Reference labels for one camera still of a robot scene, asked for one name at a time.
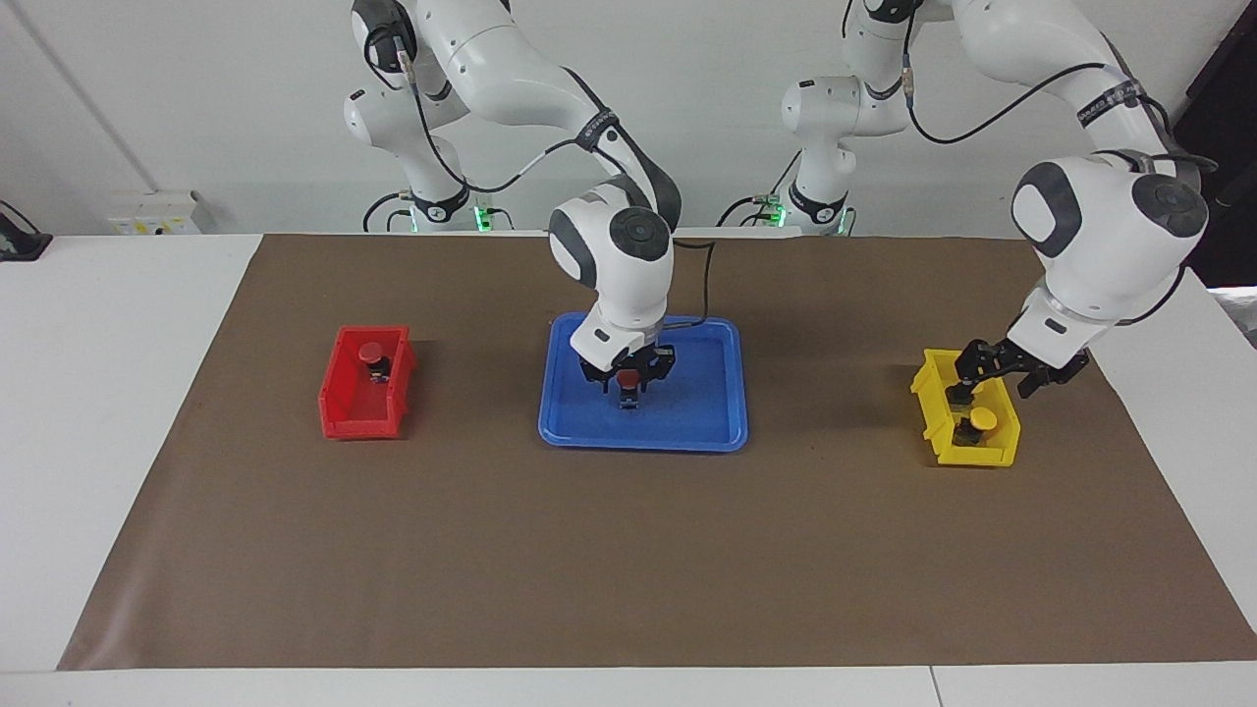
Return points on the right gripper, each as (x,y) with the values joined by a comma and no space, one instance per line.
(643,355)

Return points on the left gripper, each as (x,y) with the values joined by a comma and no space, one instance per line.
(1027,361)

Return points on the red push button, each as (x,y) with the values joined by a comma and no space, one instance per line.
(372,359)
(629,385)

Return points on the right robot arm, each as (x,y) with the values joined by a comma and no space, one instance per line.
(511,79)

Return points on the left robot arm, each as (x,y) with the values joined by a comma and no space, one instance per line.
(1100,236)

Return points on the blue plastic tray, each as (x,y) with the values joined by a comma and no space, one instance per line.
(687,412)

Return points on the yellow push button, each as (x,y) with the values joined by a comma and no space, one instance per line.
(981,424)

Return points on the yellow plastic bin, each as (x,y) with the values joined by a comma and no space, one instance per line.
(982,456)

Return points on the red plastic bin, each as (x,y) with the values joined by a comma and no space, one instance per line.
(344,412)

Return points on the black stand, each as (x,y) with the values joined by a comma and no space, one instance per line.
(20,241)
(1223,147)

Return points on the white wall socket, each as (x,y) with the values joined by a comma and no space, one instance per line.
(155,213)

